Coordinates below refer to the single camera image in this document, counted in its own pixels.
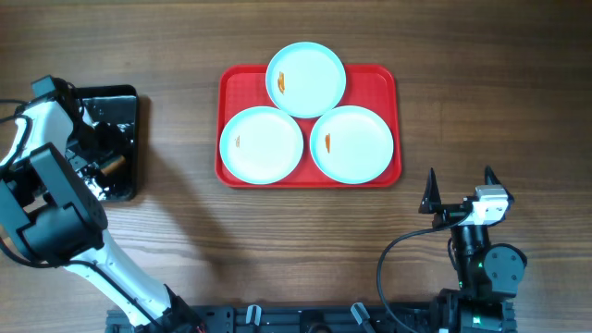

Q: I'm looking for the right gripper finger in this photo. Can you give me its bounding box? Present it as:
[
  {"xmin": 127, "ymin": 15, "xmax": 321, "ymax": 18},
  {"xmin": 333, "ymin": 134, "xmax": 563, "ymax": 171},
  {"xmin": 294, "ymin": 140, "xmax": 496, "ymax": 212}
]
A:
[
  {"xmin": 484, "ymin": 166, "xmax": 505, "ymax": 189},
  {"xmin": 418, "ymin": 168, "xmax": 441, "ymax": 214}
]

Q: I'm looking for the light blue plate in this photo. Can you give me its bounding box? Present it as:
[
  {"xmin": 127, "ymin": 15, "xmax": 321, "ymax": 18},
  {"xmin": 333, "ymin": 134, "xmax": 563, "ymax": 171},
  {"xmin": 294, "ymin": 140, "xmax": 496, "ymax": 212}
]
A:
[
  {"xmin": 218, "ymin": 105, "xmax": 304, "ymax": 185},
  {"xmin": 265, "ymin": 42, "xmax": 347, "ymax": 118},
  {"xmin": 309, "ymin": 105, "xmax": 394, "ymax": 185}
]

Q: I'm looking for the light blue plate top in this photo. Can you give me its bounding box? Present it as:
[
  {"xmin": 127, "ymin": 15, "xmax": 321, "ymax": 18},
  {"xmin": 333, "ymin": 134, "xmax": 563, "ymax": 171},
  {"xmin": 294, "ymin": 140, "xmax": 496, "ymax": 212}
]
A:
[{"xmin": 265, "ymin": 42, "xmax": 347, "ymax": 118}]

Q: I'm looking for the green and orange sponge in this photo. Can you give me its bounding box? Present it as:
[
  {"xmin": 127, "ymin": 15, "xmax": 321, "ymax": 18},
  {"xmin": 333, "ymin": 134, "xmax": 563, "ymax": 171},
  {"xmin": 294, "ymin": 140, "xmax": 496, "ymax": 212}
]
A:
[{"xmin": 100, "ymin": 155, "xmax": 127, "ymax": 177}]

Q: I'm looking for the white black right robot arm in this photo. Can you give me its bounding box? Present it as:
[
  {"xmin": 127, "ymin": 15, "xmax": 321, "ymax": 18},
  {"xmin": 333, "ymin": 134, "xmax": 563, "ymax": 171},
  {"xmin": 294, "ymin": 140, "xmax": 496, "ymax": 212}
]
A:
[{"xmin": 419, "ymin": 166, "xmax": 527, "ymax": 333}]

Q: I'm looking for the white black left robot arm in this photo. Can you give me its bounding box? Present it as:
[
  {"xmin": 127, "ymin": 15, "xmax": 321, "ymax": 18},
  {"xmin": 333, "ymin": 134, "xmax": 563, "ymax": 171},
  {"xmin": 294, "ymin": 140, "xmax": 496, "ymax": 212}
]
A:
[{"xmin": 1, "ymin": 100, "xmax": 205, "ymax": 332}]

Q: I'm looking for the black plastic water basin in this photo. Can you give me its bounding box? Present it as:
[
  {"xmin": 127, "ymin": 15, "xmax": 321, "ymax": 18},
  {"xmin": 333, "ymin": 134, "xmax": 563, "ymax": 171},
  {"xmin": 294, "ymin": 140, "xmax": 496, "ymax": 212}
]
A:
[{"xmin": 72, "ymin": 85, "xmax": 140, "ymax": 202}]

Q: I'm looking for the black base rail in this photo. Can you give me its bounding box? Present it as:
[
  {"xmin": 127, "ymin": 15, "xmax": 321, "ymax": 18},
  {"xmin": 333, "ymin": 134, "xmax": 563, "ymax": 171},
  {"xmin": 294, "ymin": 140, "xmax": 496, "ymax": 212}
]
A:
[{"xmin": 105, "ymin": 302, "xmax": 515, "ymax": 333}]

